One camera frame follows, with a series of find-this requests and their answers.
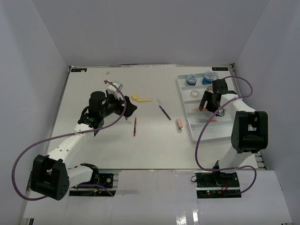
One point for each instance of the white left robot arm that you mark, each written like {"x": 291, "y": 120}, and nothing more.
{"x": 52, "y": 174}

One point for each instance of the orange pink highlighter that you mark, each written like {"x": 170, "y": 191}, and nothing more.
{"x": 198, "y": 110}

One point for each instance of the left black table label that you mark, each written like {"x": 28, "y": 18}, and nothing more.
{"x": 78, "y": 70}

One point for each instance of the right black table label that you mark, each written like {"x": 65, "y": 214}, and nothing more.
{"x": 220, "y": 68}

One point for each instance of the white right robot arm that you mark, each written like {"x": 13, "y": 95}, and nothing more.
{"x": 249, "y": 132}

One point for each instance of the yellow white highlighter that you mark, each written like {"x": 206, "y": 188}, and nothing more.
{"x": 144, "y": 100}

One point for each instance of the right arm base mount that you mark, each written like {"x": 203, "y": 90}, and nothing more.
{"x": 216, "y": 185}

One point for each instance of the purple pen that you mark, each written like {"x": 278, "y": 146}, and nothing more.
{"x": 162, "y": 109}

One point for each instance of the pink white eraser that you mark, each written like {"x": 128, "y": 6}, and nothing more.
{"x": 179, "y": 124}

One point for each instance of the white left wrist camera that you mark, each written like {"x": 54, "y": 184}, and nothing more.
{"x": 111, "y": 89}

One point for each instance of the white compartment tray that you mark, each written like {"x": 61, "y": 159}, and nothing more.
{"x": 219, "y": 130}

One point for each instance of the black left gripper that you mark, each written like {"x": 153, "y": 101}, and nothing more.
{"x": 118, "y": 101}

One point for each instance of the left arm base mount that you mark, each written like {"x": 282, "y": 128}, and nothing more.
{"x": 103, "y": 184}

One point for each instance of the blue tape roll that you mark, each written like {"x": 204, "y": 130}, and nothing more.
{"x": 208, "y": 78}
{"x": 191, "y": 79}

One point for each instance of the black table label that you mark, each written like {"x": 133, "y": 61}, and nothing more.
{"x": 78, "y": 70}
{"x": 220, "y": 68}

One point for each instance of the clear tape roll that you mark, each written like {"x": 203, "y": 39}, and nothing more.
{"x": 194, "y": 93}

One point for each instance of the red pen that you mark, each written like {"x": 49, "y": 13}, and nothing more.
{"x": 135, "y": 123}

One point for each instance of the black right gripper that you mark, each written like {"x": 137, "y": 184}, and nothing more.
{"x": 207, "y": 97}

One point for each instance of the yellow eraser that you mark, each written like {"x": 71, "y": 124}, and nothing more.
{"x": 134, "y": 97}

